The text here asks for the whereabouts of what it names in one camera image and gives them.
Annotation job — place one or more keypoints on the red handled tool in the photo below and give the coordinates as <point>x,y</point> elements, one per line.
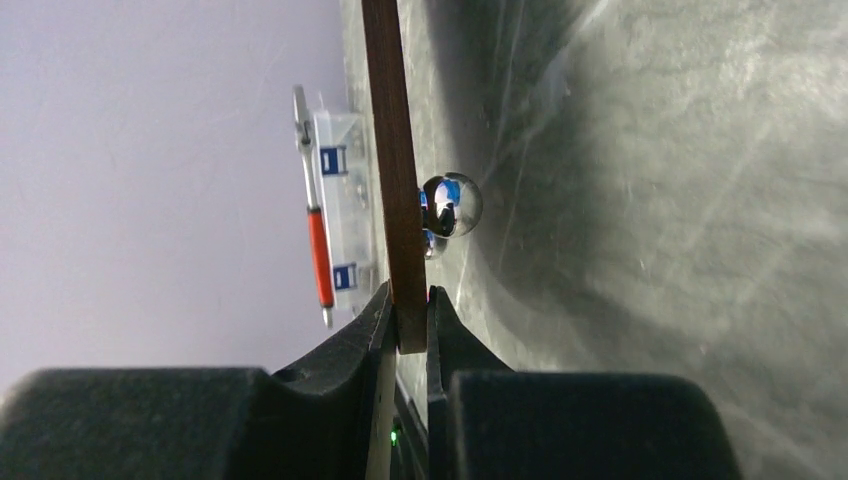
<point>305,140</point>

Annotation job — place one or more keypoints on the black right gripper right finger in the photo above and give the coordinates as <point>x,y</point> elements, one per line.
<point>488,421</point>

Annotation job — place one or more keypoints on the clear plastic box blue latches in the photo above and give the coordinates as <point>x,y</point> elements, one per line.
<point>343,178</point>

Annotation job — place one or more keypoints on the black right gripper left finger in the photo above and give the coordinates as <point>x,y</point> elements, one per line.
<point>313,419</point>

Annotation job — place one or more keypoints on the brown oval wooden tray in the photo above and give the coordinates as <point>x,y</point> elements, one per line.
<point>393,139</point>

